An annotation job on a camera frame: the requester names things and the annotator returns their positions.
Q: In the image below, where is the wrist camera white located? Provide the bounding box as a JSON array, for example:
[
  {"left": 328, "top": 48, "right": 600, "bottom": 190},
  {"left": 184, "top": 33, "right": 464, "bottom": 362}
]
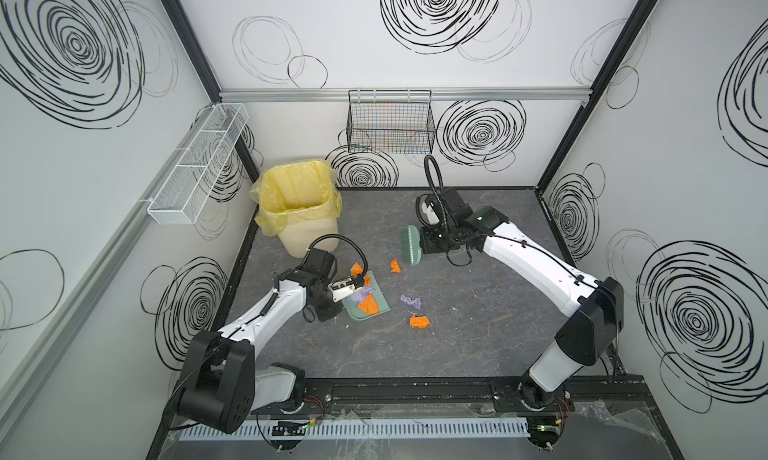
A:
[
  {"left": 415, "top": 195, "right": 441, "bottom": 226},
  {"left": 329, "top": 275, "right": 365, "bottom": 302}
]

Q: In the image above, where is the small orange scrap front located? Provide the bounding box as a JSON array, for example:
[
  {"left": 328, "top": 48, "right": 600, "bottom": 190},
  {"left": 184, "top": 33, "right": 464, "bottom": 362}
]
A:
[{"left": 358, "top": 295, "right": 380, "bottom": 316}]

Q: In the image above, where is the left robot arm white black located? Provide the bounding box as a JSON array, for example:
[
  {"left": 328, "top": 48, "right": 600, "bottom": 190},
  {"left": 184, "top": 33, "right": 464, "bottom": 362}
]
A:
[{"left": 165, "top": 235, "right": 369, "bottom": 433}]

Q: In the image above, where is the purple paper scrap back right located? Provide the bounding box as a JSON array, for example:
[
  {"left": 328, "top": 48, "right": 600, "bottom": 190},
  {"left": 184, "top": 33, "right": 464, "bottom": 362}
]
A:
[{"left": 348, "top": 286, "right": 374, "bottom": 303}]

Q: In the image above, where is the yellow plastic bin liner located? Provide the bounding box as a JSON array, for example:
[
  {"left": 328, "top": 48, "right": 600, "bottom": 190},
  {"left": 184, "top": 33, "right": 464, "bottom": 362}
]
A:
[{"left": 249, "top": 159, "right": 343, "bottom": 237}]

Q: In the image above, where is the mint green hand brush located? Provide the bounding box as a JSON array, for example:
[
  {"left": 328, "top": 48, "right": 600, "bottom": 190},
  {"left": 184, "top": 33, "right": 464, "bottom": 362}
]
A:
[{"left": 400, "top": 225, "right": 422, "bottom": 265}]

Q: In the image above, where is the black wire wall basket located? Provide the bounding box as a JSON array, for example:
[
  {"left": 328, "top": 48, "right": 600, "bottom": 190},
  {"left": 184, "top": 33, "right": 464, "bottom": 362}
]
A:
[{"left": 345, "top": 89, "right": 437, "bottom": 155}]

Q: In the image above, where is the mint green dustpan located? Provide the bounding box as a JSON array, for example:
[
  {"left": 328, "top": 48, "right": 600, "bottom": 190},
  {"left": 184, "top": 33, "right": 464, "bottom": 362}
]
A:
[{"left": 342, "top": 273, "right": 391, "bottom": 321}]

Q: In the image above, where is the orange paper scrap near bin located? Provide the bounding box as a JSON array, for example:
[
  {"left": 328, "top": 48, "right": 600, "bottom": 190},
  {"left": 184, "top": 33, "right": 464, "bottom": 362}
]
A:
[{"left": 350, "top": 263, "right": 372, "bottom": 288}]

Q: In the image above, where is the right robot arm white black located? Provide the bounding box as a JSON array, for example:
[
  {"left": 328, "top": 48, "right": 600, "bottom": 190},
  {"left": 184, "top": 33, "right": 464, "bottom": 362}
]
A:
[{"left": 401, "top": 155, "right": 624, "bottom": 412}]

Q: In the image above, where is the orange paper scrap beside purple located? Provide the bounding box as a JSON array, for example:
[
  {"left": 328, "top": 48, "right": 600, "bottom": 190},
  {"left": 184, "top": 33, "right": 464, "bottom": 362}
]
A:
[{"left": 409, "top": 316, "right": 431, "bottom": 329}]

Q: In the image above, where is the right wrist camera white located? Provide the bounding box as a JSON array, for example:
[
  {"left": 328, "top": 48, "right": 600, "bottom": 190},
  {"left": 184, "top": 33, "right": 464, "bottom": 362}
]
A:
[{"left": 415, "top": 195, "right": 441, "bottom": 226}]

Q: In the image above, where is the white slotted cable duct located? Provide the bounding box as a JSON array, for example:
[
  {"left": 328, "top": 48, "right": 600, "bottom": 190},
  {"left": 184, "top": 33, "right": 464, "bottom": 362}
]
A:
[{"left": 180, "top": 418, "right": 530, "bottom": 441}]

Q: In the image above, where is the cream trash bin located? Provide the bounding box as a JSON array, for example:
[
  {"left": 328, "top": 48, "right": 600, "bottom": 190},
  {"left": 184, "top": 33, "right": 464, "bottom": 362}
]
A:
[{"left": 276, "top": 209, "right": 340, "bottom": 258}]

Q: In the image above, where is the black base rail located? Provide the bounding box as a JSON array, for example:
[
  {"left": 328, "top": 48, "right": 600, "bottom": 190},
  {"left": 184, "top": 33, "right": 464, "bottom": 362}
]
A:
[{"left": 173, "top": 377, "right": 652, "bottom": 414}]

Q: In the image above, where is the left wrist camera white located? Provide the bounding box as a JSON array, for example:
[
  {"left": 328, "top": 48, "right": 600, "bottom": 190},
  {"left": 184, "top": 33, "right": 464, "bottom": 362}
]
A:
[{"left": 329, "top": 275, "right": 365, "bottom": 302}]

